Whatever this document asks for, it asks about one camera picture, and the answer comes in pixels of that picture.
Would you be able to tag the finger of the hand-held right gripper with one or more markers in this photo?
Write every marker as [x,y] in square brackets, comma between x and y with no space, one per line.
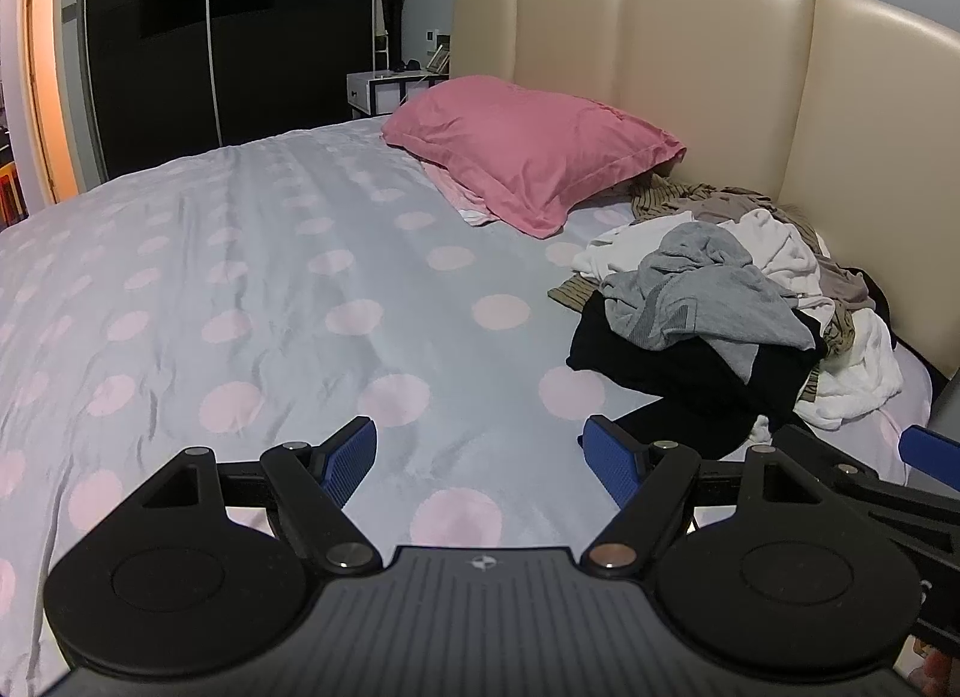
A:
[934,451]
[900,509]

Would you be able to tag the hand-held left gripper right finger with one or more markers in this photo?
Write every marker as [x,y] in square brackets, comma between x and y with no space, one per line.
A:
[611,461]

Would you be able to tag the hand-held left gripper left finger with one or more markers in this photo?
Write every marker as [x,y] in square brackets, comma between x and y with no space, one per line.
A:
[349,461]

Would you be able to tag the black and grey shirt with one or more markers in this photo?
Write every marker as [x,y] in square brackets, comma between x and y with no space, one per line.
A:
[675,374]

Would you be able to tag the white garment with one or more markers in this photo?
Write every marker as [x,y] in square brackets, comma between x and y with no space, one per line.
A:
[862,374]

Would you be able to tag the taupe garment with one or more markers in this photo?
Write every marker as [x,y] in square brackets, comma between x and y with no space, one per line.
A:
[840,277]

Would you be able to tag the bed with polka-dot sheet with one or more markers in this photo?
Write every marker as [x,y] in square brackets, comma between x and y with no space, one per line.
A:
[262,277]

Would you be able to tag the cream white shirt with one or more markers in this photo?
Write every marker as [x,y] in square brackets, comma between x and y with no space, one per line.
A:
[772,247]

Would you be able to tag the olive striped garment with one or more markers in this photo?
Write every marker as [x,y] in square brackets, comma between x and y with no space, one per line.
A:
[664,198]

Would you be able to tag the light pink pillow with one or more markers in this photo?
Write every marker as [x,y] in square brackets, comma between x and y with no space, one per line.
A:
[465,198]

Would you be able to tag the white nightstand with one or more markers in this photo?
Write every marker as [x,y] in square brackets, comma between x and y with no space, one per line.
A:
[375,95]

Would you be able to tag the beige padded headboard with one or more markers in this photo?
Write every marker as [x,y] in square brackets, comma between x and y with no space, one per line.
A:
[712,82]

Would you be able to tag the black wardrobe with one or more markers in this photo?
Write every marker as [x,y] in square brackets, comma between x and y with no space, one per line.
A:
[285,51]

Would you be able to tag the bookshelf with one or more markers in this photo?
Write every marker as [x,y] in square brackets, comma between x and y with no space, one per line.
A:
[9,187]

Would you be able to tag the wall phone panel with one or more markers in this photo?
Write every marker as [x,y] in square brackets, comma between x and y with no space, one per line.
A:
[437,51]

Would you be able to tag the orange lit door frame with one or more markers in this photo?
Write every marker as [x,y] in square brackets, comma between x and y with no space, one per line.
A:
[45,82]

